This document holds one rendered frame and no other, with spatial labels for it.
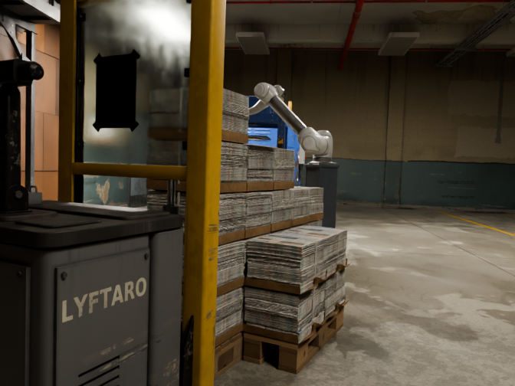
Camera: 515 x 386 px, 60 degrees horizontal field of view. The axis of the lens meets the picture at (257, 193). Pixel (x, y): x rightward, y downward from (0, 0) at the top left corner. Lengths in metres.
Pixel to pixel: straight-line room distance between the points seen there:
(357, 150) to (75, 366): 11.46
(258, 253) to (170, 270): 0.78
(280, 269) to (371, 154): 10.41
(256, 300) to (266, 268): 0.17
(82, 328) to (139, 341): 0.23
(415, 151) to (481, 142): 1.68
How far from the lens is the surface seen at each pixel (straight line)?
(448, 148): 12.82
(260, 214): 2.29
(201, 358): 1.66
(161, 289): 1.44
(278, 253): 2.11
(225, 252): 2.03
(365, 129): 12.41
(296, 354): 2.20
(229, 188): 2.01
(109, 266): 1.26
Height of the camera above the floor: 0.95
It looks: 3 degrees down
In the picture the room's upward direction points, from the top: 2 degrees clockwise
